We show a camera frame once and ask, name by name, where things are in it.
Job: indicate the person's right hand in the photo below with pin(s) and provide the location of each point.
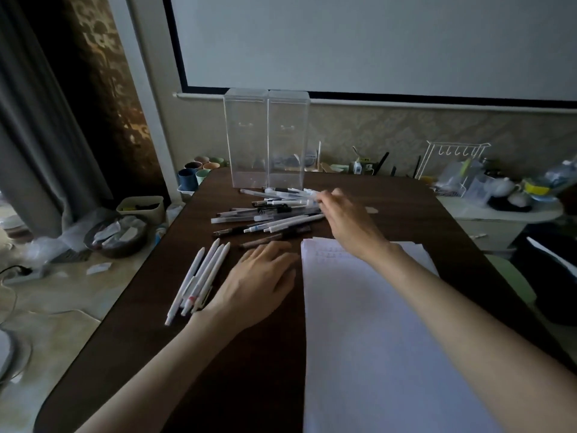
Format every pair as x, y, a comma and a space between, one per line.
351, 225

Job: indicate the person's left hand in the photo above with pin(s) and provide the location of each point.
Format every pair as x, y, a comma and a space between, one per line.
252, 284

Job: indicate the pile of pens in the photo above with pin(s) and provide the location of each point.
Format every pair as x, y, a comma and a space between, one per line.
270, 216

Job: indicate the stack of white paper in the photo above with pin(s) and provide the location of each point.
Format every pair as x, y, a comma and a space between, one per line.
374, 356

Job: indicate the person's right forearm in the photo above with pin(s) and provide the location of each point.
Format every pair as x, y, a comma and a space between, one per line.
473, 338

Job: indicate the person's left forearm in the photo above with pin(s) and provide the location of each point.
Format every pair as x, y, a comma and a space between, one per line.
153, 383

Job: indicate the small white bottle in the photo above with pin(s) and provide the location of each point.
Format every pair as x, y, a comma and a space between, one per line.
357, 168

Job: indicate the black router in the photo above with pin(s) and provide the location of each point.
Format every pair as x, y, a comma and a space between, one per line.
381, 164

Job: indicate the clear water jug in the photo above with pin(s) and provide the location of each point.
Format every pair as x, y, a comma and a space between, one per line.
175, 214

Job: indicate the blue bottle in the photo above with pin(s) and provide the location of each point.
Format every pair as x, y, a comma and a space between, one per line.
160, 234

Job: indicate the beige plastic bin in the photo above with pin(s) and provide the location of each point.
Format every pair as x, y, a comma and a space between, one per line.
153, 214

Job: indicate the group of colourful cups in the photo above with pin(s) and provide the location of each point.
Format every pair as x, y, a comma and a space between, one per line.
187, 178

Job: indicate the clear plastic measuring jug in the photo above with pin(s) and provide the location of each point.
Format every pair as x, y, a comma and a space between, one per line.
475, 193

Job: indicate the black round tray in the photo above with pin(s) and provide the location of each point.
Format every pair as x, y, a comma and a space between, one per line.
502, 205

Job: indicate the white teapot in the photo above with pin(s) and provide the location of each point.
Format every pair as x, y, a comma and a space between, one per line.
501, 187

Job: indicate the green plastic stool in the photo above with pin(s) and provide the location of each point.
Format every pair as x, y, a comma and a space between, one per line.
511, 279

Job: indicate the white projector screen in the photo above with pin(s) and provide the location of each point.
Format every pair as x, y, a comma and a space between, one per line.
360, 40

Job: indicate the yellow green container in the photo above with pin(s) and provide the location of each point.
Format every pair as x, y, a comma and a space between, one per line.
536, 188

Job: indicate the black bag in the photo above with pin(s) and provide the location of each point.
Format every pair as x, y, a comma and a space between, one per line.
550, 284

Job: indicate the clear plastic bottle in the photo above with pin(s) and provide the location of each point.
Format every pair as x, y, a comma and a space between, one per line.
559, 175

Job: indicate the white extension socket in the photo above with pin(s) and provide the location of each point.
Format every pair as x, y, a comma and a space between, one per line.
25, 275

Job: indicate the white round fan base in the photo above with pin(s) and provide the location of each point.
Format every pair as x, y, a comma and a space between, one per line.
6, 356

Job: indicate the grey curtain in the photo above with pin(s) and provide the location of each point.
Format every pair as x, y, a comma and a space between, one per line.
40, 130

